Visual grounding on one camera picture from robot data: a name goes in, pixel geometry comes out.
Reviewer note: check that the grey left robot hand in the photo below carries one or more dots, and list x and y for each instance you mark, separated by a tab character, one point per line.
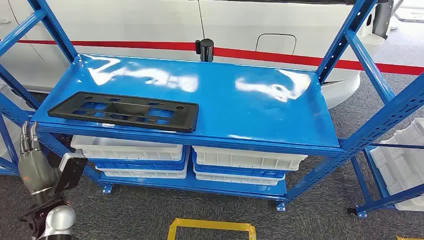
34	169

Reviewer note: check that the black plastic plate bracket part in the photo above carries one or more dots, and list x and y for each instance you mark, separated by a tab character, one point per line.
185	121

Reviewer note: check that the blue metal shelf rack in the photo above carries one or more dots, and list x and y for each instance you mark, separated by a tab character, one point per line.
381	201
232	109

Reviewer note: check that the white car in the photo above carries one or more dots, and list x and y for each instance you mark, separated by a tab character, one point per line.
132	20

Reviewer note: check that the blue plastic crate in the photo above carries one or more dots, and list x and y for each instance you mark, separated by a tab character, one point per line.
238	172

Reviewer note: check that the dark grey bumper panel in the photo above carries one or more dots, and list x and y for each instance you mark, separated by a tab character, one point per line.
382	20

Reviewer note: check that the yellow floor tape square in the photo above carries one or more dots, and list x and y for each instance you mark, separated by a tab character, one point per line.
407	238

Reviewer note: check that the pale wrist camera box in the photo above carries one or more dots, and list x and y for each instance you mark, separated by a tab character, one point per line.
66	158

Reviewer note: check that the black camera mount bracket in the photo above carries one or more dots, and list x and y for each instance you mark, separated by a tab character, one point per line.
71	175

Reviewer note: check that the black stanchion post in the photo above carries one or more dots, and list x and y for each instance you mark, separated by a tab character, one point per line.
206	49

